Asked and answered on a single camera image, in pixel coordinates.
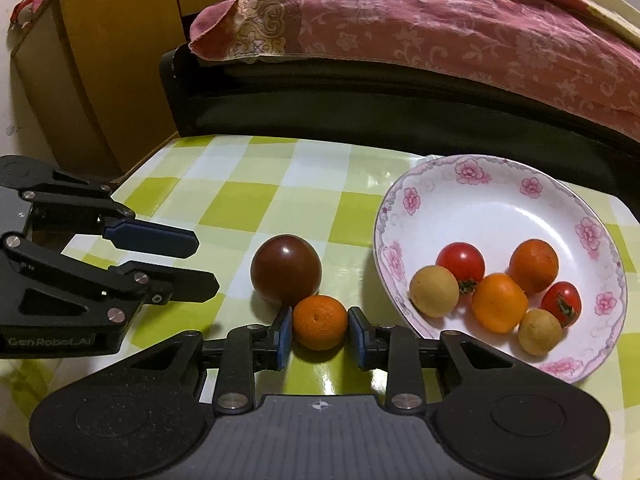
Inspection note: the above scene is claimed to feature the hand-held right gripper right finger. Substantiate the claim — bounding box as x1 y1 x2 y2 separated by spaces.
348 306 551 414

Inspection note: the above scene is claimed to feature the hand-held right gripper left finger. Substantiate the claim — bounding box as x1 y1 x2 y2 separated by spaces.
97 306 295 414

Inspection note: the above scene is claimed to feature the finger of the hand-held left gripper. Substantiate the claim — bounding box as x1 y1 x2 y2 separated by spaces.
19 166 200 258
1 233 220 329

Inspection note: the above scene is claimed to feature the small orange mandarin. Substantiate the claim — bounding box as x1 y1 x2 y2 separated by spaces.
292 295 349 352

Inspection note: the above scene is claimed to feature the dark brown tomato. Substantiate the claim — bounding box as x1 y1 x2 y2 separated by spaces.
250 234 322 307

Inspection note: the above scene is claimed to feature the tan longan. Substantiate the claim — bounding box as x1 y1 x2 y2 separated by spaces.
409 266 460 318
518 309 564 357

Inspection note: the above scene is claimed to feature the red tomato with stem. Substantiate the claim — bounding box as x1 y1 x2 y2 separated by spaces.
436 242 486 295

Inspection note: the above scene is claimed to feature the bright orange mandarin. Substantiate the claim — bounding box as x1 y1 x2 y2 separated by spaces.
471 273 529 334

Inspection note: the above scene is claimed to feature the white floral plate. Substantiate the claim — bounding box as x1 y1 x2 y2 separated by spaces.
373 154 628 386

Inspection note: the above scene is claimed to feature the deep orange mandarin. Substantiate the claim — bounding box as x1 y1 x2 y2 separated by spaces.
509 239 560 295

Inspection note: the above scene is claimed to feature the green checked tablecloth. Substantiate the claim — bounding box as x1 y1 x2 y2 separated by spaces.
0 134 640 480

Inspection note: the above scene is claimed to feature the dark red cloth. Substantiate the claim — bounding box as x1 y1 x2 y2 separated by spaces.
0 432 41 480

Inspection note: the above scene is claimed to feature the wooden cabinet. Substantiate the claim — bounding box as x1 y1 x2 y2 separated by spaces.
10 0 201 176

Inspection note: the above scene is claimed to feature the pink floral bedsheet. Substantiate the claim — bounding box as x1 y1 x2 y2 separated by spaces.
189 0 640 133

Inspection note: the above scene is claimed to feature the dark bed frame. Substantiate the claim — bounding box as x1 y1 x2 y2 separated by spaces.
159 42 640 196

